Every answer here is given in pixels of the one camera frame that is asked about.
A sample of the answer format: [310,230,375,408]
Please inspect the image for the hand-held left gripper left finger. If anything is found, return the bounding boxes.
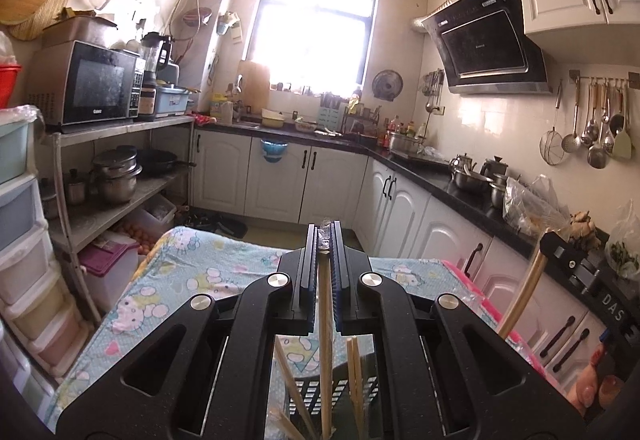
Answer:
[55,222,321,440]

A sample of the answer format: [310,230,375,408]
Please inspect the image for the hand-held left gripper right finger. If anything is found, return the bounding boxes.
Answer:
[327,220,586,440]

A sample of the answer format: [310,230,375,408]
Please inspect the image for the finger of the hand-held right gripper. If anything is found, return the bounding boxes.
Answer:
[541,228,589,279]

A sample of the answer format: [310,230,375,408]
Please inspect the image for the long wooden chopstick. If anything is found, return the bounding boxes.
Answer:
[352,336,366,440]
[273,336,320,440]
[346,338,360,440]
[318,219,333,440]
[269,409,302,440]
[496,237,546,340]

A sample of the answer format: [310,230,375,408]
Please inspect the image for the black chopstick holder basket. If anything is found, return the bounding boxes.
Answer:
[280,352,378,440]

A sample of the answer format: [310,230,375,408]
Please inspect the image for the person's right hand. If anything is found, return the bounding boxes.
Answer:
[573,349,624,415]

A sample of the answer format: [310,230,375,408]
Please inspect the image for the ginger root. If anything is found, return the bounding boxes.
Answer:
[570,210,601,251]

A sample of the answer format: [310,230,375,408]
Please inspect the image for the clear plastic bag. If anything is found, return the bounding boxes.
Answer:
[502,175,571,241]

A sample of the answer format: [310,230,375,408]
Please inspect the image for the bag of green vegetables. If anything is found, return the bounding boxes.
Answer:
[605,215,640,281]

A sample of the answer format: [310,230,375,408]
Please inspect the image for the small steel pot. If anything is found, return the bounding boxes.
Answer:
[490,177,516,208]

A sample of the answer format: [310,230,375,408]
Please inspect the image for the white lower kitchen cabinets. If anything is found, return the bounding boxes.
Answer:
[192,130,626,371]

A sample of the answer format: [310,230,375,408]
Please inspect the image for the large steel ladle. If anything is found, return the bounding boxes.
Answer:
[587,84,608,169]

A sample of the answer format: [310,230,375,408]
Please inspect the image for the steel mesh skimmer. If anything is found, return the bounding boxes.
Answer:
[539,84,566,167]

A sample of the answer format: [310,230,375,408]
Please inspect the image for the black shoes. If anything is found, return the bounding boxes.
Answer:
[185,212,248,238]

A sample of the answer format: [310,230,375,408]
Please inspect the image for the steel kettle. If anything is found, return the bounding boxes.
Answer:
[481,157,510,178]
[448,154,476,175]

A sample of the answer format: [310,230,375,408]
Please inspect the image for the steel pots on counter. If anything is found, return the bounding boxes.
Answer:
[452,170,493,193]

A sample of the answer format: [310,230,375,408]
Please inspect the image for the light green spatula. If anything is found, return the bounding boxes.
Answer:
[611,87,633,161]

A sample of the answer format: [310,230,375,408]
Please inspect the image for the blue hanging bowl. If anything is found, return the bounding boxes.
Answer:
[261,139,289,163]

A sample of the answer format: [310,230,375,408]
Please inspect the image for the black ladle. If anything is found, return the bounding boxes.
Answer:
[607,84,626,135]

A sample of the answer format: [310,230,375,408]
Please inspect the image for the black kitchen countertop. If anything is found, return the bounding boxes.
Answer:
[192,120,640,315]

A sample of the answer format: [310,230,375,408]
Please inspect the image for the cartoon cat printed blanket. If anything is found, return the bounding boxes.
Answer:
[45,226,481,440]

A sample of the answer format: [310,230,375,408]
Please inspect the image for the steel stockpot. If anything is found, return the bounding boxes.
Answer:
[389,131,418,151]

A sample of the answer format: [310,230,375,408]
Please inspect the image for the row of condiment bottles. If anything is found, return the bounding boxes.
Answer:
[377,115,418,145]

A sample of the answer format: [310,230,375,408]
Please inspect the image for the light green knife rack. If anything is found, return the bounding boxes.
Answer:
[318,92,346,133]

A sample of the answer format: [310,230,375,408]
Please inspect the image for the clear box of eggs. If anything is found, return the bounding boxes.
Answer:
[112,195,178,255]

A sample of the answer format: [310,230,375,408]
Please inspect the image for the black frying pan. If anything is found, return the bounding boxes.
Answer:
[137,149,196,175]

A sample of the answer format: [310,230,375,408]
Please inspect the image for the wooden cutting board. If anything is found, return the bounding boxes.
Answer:
[237,60,271,108]

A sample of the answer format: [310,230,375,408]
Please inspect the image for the pink storage box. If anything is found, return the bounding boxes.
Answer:
[77,240,141,315]

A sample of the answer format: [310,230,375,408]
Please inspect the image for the stacked steel pots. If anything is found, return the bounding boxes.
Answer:
[91,146,143,205]

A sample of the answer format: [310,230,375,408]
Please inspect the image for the metal shelf rack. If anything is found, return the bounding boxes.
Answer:
[37,115,196,325]

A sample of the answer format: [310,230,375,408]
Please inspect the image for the black range hood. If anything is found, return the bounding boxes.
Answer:
[420,0,553,95]

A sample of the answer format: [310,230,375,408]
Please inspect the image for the light blue plastic basin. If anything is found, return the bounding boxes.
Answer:
[152,84,193,117]

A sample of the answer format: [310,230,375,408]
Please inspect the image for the small steel cup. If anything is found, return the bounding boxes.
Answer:
[65,168,91,205]

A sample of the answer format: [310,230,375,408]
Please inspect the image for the kitchen window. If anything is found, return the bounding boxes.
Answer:
[245,0,381,95]

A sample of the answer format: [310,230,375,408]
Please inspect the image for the black blender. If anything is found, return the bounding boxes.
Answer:
[140,32,173,121]

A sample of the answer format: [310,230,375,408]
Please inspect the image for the black microwave oven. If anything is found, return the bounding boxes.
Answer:
[27,40,146,128]

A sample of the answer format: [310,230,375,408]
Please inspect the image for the pastel plastic drawer unit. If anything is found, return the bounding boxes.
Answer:
[0,106,91,378]

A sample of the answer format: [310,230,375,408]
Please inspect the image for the brown cardboard box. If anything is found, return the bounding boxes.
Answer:
[42,14,118,48]

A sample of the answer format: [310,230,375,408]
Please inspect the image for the red plastic bucket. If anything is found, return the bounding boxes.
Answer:
[0,64,23,109]

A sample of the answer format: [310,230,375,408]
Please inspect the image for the metal utensil rail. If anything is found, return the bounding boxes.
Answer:
[569,68,640,88]

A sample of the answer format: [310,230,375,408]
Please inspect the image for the small wall fan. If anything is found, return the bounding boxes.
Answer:
[371,70,403,100]

